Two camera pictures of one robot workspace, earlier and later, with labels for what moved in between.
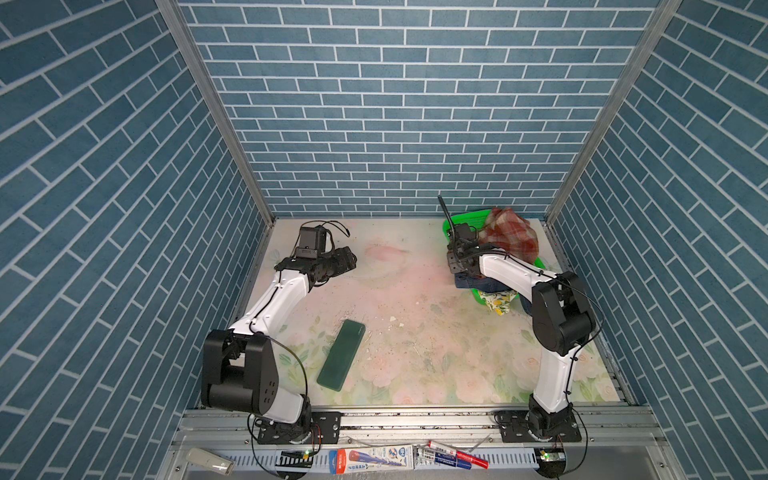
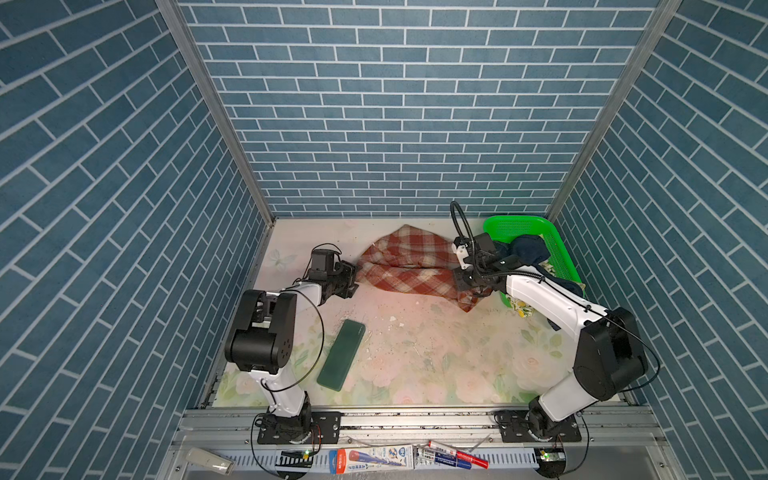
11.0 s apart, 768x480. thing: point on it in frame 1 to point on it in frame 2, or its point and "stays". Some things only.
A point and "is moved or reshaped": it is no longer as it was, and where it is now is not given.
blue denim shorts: x=487 y=284 is moved or reshaped
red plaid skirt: x=509 y=232 to x=414 y=260
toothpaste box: x=373 y=459 stays
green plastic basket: x=477 y=219 to x=557 y=262
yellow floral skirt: x=499 y=301 to x=523 y=309
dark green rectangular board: x=341 y=355 stays
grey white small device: x=209 y=460 stays
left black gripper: x=343 y=260 to x=348 y=270
